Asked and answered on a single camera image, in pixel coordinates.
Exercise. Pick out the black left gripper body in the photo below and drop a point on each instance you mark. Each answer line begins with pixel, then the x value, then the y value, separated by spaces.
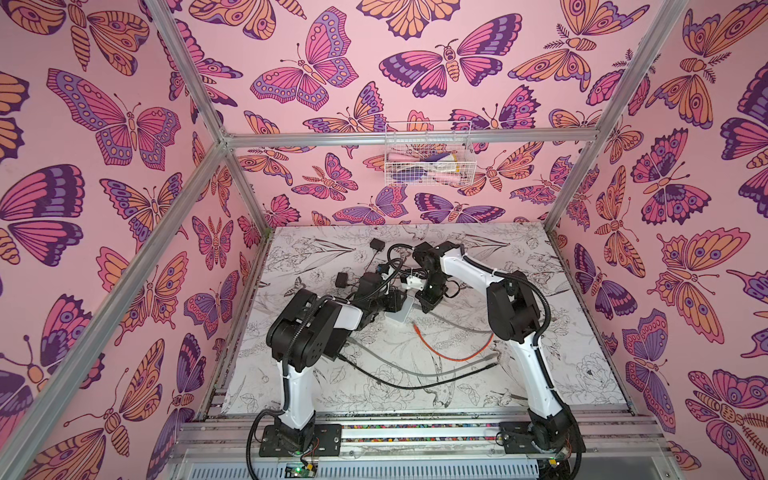
pixel 393 303

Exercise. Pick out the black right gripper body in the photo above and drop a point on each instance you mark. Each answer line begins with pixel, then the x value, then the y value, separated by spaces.
pixel 432 291

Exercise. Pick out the black network switch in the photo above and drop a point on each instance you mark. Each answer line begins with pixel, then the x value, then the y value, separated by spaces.
pixel 337 340

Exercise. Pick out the white network switch box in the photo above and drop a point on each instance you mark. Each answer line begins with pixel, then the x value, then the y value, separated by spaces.
pixel 400 317

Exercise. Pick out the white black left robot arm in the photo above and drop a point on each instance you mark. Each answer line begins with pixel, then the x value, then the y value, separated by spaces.
pixel 310 327

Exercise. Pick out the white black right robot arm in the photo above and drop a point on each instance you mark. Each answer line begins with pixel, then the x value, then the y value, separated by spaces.
pixel 518 313

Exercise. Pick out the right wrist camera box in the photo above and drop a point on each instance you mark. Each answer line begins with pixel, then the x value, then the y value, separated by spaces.
pixel 412 282

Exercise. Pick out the white wire basket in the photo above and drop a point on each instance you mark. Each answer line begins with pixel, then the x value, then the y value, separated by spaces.
pixel 429 157

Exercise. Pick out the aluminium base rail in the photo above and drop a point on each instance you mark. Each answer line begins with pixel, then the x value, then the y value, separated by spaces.
pixel 487 445

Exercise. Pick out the aluminium frame post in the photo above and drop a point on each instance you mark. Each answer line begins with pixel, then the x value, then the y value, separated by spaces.
pixel 167 28

